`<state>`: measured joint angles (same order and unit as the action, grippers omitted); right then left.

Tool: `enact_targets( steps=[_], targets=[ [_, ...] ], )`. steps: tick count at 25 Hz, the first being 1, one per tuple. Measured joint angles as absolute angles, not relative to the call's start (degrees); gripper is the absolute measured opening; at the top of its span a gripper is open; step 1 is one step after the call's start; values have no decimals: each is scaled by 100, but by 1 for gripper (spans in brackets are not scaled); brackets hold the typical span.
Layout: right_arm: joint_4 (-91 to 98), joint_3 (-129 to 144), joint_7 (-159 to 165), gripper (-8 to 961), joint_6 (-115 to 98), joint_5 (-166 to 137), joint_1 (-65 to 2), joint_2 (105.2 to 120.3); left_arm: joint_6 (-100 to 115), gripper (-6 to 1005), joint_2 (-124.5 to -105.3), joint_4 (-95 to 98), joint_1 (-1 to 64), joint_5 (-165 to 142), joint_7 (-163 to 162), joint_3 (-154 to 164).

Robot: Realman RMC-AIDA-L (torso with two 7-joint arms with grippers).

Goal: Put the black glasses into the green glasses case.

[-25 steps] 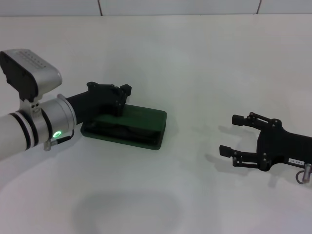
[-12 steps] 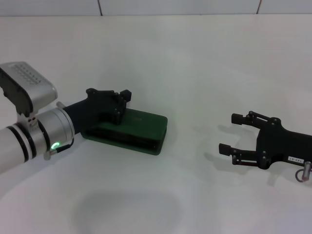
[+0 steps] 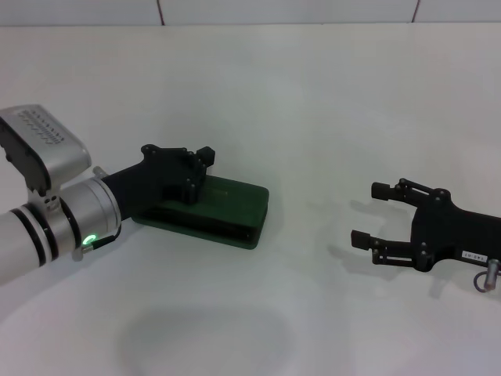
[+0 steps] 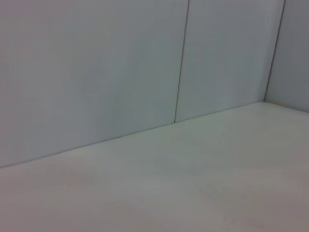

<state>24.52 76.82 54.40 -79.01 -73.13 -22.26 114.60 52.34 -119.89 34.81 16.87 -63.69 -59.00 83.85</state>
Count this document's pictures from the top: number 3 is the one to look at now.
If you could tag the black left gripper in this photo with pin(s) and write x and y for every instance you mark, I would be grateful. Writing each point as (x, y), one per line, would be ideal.
(156, 172)

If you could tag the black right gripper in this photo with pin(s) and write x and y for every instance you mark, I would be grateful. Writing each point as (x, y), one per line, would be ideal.
(458, 231)

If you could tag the green glasses case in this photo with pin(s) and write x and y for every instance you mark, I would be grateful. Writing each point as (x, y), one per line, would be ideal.
(235, 207)

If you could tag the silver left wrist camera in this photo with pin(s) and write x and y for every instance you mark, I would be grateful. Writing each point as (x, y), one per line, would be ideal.
(58, 152)

